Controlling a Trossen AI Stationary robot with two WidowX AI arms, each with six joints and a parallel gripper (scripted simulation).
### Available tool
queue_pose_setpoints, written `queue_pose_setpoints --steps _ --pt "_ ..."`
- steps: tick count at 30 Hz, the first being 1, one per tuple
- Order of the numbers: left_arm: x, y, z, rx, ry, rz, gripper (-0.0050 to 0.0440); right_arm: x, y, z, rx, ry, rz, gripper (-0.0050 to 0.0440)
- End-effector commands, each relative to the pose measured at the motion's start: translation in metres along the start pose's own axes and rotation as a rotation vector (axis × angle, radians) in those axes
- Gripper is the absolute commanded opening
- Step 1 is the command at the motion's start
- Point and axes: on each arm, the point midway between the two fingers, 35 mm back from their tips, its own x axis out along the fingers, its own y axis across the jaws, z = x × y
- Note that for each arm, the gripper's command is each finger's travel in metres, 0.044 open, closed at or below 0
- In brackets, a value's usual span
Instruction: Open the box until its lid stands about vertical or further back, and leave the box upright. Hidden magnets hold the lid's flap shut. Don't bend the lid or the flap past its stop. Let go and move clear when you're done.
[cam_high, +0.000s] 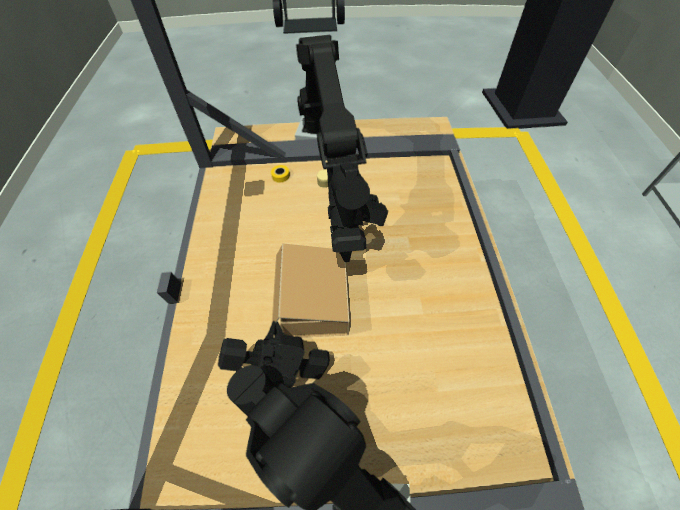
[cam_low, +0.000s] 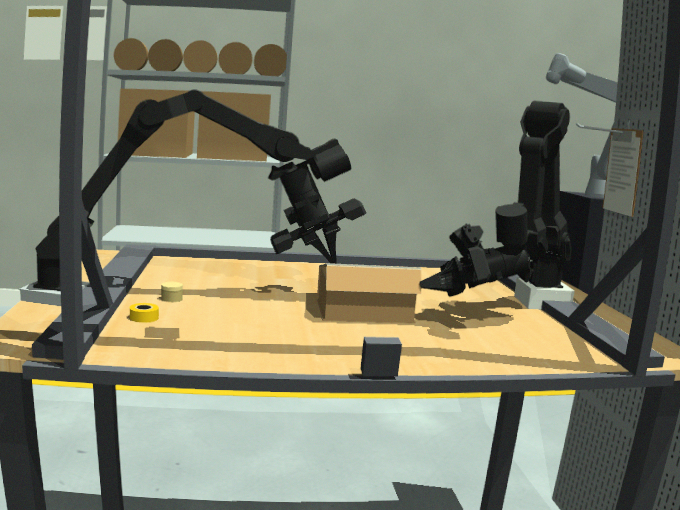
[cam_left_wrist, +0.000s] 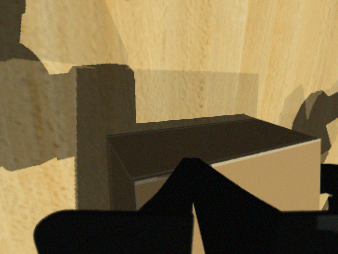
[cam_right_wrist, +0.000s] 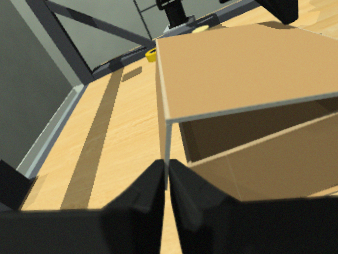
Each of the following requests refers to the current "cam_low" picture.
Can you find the yellow roll of tape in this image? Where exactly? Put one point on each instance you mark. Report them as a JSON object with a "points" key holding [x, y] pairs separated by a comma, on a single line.
{"points": [[144, 312]]}

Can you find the white ruled paper sheet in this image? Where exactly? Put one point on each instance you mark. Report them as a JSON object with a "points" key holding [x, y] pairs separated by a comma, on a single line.
{"points": [[621, 176]]}

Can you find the brown cardboard box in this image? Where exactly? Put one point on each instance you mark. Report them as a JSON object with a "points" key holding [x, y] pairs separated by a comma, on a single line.
{"points": [[359, 304]]}

